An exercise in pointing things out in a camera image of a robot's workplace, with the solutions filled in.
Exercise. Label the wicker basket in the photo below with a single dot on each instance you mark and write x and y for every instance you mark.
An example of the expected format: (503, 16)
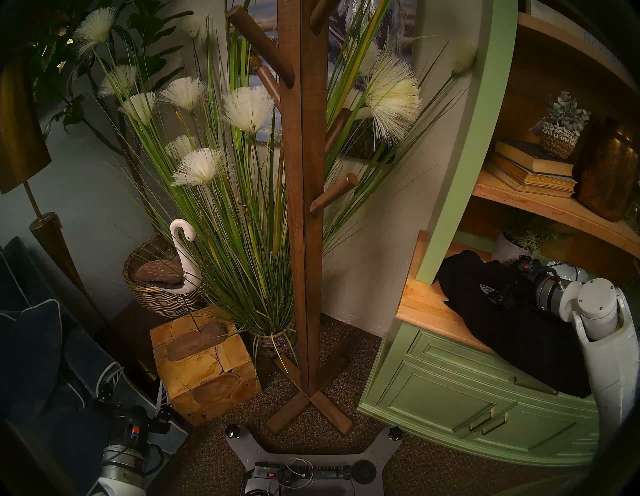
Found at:
(155, 300)

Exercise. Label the black power strip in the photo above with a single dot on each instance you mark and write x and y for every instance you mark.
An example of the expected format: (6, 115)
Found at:
(325, 472)

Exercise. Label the white swan figurine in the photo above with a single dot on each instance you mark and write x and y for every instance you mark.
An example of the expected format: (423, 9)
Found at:
(186, 260)

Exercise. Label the stack of old books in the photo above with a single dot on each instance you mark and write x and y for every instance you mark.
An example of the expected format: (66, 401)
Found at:
(535, 177)

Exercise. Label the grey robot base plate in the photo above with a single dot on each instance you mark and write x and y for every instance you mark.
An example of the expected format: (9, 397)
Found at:
(240, 450)

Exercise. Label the green herb in grey pot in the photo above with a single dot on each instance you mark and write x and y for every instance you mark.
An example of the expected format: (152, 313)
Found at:
(505, 250)

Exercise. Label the blue cushion white piping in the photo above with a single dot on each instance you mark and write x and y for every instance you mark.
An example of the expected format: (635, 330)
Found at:
(32, 355)

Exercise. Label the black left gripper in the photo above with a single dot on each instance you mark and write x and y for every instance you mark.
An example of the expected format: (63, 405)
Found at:
(131, 427)

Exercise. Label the wooden block side table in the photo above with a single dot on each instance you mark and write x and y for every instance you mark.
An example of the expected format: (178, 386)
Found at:
(200, 375)

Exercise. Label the tan cover old book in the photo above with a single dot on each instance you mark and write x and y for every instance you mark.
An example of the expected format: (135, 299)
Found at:
(530, 189)

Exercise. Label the artificial pampas grass plant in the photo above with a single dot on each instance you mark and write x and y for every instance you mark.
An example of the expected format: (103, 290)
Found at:
(240, 240)

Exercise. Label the dark cover old book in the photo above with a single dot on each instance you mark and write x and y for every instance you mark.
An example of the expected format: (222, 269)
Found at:
(530, 156)

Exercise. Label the black round base knob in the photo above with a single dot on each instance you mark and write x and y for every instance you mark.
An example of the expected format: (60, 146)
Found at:
(395, 433)
(231, 431)

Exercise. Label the brass floor lamp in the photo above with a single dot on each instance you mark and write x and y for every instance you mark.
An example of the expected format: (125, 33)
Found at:
(20, 140)

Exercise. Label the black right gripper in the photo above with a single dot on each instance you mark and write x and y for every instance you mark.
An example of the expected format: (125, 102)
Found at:
(522, 285)

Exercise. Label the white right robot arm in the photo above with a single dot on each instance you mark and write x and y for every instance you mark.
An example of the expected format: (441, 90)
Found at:
(610, 350)

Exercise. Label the brown wooden coat rack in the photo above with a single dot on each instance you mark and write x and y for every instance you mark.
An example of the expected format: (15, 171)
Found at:
(302, 200)

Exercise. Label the black round disc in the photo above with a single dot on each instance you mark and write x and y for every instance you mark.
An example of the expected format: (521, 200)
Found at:
(363, 472)

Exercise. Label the green plant with white flowers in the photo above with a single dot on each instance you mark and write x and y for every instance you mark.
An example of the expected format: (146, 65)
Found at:
(145, 20)

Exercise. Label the dark copper vase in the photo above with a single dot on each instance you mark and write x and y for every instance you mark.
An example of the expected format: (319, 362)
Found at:
(605, 175)

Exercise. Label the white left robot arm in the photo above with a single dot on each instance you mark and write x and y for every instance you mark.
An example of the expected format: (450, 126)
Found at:
(120, 470)

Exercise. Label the dark blue sofa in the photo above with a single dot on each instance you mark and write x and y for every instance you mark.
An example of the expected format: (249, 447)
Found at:
(60, 440)

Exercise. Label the black jacket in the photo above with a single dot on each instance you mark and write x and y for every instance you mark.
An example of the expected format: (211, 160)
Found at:
(525, 340)

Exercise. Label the green wooden shelf cabinet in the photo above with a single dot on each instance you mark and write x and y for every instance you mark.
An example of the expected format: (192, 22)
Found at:
(450, 390)

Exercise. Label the woven striped plant pot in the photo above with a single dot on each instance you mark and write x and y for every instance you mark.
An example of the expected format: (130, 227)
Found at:
(275, 344)

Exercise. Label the succulent in woven pot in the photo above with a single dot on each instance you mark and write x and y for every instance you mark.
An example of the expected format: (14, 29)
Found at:
(559, 137)

